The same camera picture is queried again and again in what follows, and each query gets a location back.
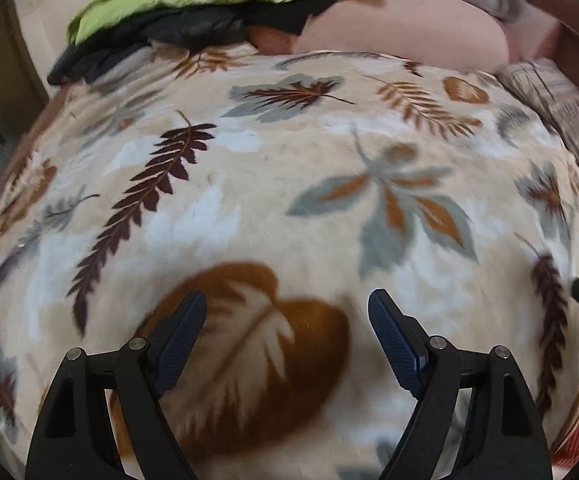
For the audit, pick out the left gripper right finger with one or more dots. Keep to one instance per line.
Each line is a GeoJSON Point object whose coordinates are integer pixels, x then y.
{"type": "Point", "coordinates": [503, 436]}

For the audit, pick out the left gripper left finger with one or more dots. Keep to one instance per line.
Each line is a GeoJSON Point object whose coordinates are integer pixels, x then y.
{"type": "Point", "coordinates": [74, 438]}

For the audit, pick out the striped floral pillow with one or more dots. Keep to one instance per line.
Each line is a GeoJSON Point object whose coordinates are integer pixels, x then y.
{"type": "Point", "coordinates": [542, 86]}

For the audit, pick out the leaf pattern fleece blanket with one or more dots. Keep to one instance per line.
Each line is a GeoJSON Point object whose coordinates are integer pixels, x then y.
{"type": "Point", "coordinates": [287, 188]}

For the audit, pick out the pink quilted bolster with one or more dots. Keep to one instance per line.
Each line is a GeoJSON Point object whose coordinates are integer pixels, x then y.
{"type": "Point", "coordinates": [443, 33]}

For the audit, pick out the black jacket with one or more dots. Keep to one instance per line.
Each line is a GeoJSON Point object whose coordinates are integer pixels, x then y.
{"type": "Point", "coordinates": [193, 28]}

